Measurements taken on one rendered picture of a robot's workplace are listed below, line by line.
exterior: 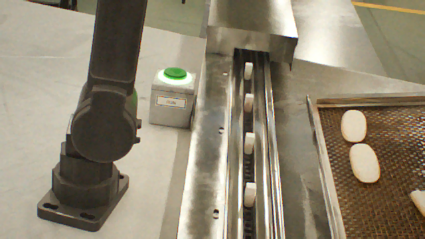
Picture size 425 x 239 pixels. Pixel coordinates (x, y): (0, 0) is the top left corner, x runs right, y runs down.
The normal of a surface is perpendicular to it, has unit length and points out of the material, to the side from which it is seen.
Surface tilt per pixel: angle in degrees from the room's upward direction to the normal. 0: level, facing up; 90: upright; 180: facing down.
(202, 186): 0
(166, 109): 90
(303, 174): 0
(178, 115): 90
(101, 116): 90
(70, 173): 90
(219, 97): 0
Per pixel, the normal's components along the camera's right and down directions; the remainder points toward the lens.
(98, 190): 0.50, 0.46
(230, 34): -0.04, 0.46
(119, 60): 0.15, 0.36
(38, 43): 0.12, -0.88
